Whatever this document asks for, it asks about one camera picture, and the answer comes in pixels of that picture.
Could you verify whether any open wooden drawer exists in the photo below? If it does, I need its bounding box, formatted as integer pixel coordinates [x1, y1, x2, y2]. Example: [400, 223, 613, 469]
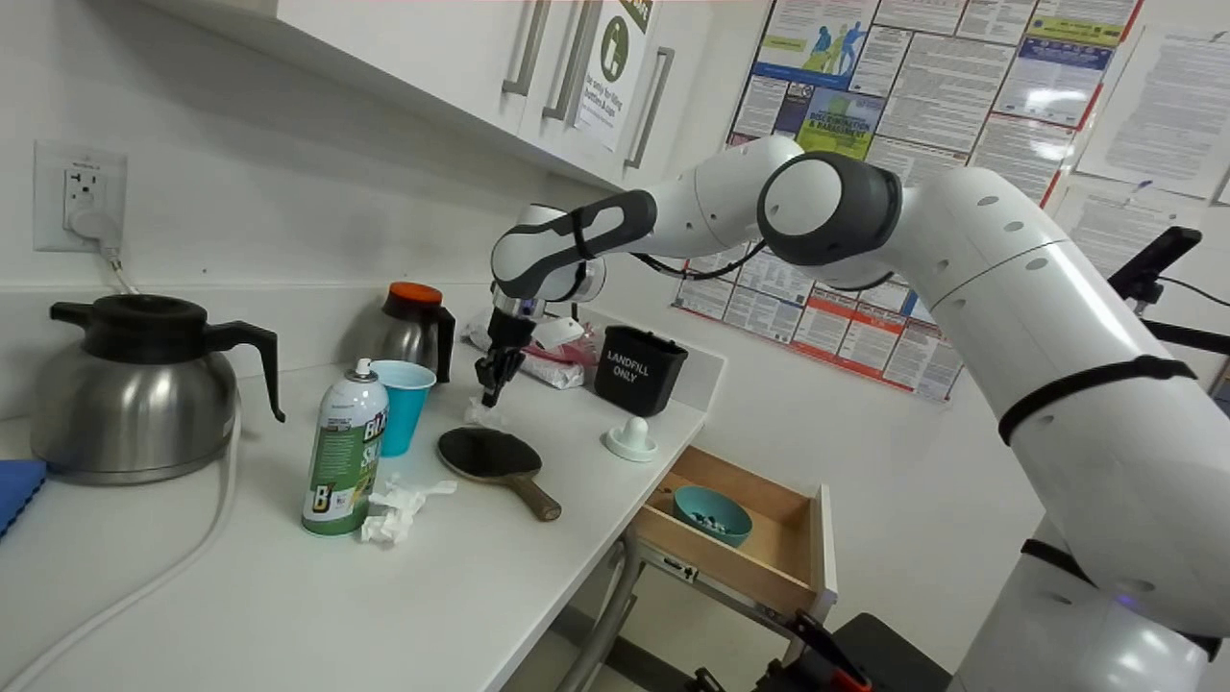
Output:
[626, 442, 842, 630]

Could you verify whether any white wall cabinet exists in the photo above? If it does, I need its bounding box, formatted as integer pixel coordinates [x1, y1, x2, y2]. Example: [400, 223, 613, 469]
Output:
[140, 0, 715, 206]

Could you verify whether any silver cabinet handle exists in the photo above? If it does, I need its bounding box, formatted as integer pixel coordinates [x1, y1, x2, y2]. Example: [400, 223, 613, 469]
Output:
[625, 45, 676, 176]
[496, 0, 553, 104]
[537, 0, 607, 129]

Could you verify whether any red and black clamp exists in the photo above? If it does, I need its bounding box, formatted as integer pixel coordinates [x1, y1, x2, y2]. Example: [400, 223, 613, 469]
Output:
[755, 613, 882, 692]

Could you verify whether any white paper wall notice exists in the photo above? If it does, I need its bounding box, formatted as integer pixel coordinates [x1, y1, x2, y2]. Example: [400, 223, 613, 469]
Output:
[1074, 29, 1230, 206]
[1041, 168, 1230, 352]

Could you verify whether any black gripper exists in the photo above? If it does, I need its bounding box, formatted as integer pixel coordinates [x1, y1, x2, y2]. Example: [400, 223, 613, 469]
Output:
[475, 300, 541, 410]

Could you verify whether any blue cloth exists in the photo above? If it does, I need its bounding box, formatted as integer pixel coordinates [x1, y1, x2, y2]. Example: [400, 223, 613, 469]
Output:
[0, 459, 56, 543]

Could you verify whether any white wall outlet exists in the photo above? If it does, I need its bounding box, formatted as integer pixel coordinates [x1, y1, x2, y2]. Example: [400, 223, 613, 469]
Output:
[30, 143, 131, 259]

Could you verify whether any white round knob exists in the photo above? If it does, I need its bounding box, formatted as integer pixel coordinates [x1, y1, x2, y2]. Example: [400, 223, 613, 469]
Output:
[601, 414, 663, 465]

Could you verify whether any black camera on stand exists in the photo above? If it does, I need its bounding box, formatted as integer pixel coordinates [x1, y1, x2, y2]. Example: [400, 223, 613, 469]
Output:
[1105, 223, 1224, 356]

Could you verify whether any blue plastic cup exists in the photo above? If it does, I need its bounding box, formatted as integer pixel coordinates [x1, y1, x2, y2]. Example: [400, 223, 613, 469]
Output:
[367, 356, 444, 463]

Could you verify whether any black plastic bin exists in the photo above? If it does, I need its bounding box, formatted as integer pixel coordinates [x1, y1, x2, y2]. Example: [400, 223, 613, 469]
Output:
[592, 322, 691, 420]

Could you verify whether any green spray can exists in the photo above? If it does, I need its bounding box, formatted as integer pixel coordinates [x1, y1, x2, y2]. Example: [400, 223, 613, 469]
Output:
[302, 352, 391, 538]

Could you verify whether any teal bowl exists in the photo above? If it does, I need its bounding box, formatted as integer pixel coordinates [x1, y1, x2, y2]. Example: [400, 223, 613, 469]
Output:
[668, 479, 759, 551]

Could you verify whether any steel kettle black handle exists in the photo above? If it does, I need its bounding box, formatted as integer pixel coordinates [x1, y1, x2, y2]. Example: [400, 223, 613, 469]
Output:
[29, 291, 290, 493]

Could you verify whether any green and white sign sticker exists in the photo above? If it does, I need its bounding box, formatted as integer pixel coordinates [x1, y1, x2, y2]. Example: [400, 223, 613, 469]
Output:
[568, 0, 663, 158]

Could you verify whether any white power cable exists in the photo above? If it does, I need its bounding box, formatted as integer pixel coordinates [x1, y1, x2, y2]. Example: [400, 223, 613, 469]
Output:
[0, 190, 248, 692]

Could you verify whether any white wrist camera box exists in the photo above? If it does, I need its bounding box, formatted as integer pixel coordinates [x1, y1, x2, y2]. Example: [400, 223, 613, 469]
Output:
[531, 315, 592, 356]

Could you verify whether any grey metal table leg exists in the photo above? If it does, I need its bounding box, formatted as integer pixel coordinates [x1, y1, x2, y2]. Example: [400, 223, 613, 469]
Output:
[559, 543, 648, 692]

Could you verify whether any crumpled white tissue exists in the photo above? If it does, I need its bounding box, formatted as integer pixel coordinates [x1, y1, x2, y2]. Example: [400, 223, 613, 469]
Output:
[353, 474, 463, 554]

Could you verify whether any black table tennis paddle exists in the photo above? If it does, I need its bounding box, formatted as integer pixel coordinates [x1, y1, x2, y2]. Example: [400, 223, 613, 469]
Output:
[436, 423, 566, 525]

